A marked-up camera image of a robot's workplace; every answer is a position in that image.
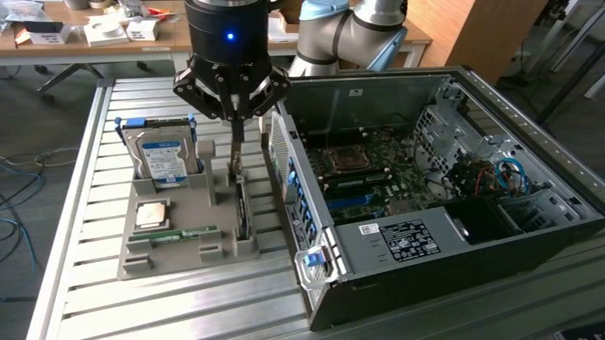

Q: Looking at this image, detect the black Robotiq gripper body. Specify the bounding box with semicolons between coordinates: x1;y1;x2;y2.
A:
183;0;275;97

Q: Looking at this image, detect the black Nvidia graphics card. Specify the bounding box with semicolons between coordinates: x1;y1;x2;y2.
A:
228;116;254;245

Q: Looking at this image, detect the white paper stack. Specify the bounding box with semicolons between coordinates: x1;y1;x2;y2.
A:
270;17;299;44

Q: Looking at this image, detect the brown cardboard box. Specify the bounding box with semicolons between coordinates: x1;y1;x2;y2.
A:
278;0;303;28

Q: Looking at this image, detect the red paper packet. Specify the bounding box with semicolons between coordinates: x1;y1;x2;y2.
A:
147;6;176;22

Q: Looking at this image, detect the white labelled carton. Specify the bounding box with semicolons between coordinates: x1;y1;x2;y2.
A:
125;19;160;43

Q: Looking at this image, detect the clear plastic bag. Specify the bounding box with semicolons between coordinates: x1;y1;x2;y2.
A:
115;0;148;18
0;0;47;31

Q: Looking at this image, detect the white tape roll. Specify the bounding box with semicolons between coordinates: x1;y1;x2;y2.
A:
92;21;124;39

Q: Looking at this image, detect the white flat cardboard box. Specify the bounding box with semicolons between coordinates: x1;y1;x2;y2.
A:
83;17;131;47

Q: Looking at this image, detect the wooden desk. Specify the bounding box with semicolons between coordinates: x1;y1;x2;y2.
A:
0;0;434;77

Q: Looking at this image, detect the grey parts rack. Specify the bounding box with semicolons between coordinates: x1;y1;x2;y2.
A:
116;140;260;281

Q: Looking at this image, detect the blue expansion slot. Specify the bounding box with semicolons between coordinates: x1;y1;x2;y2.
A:
327;196;374;210

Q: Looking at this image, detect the silver CPU chip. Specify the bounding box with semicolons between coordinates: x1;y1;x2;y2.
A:
135;203;170;227

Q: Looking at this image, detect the white box with black lid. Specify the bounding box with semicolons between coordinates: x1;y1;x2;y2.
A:
21;21;72;45

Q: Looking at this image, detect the green motherboard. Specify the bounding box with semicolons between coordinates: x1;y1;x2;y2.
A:
302;129;458;226

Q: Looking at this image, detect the green RAM stick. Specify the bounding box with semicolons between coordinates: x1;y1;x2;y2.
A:
128;226;222;245

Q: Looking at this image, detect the silver chipset heatsink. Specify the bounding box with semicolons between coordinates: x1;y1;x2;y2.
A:
386;201;418;217

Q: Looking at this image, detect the grey power supply unit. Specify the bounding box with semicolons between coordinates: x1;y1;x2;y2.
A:
326;206;474;281

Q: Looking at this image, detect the wooden cabinet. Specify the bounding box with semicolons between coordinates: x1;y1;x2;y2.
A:
406;0;551;86

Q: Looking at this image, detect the metal disk bay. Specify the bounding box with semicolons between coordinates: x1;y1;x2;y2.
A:
495;187;585;237

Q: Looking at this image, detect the black open PC case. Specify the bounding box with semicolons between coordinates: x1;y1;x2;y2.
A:
259;64;605;332

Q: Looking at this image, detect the hard disk with blue bracket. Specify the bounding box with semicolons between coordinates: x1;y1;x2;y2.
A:
115;113;199;188

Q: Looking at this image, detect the white floor cable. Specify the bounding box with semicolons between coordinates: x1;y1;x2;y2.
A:
0;147;79;169

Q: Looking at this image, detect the black orange power wire bundle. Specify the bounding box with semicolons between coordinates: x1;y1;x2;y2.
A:
449;159;497;198

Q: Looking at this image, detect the blue floor cable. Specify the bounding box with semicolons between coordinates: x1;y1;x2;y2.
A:
0;155;44;302

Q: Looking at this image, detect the blue SATA wire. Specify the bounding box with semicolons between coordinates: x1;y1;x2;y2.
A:
493;157;531;199

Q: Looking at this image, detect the black desk frame leg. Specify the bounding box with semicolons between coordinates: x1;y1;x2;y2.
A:
538;5;605;125

